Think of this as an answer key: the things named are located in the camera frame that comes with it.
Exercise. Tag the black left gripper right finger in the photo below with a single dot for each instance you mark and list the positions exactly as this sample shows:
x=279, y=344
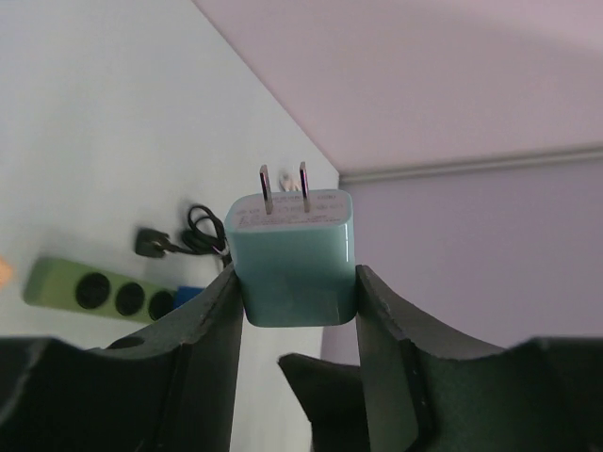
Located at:
x=421, y=385

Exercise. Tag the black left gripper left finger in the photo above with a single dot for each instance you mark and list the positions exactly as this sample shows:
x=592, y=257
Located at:
x=170, y=386

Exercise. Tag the blue cube socket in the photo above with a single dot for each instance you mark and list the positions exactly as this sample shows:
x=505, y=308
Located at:
x=183, y=294

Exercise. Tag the small teal charger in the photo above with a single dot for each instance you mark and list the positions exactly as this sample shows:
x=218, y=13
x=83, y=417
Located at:
x=293, y=254

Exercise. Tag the beige cube socket adapter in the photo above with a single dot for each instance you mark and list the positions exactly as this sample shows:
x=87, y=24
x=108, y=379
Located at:
x=6, y=272

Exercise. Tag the green power strip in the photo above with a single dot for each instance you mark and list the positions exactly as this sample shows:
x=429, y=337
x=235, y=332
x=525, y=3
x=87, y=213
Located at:
x=70, y=286

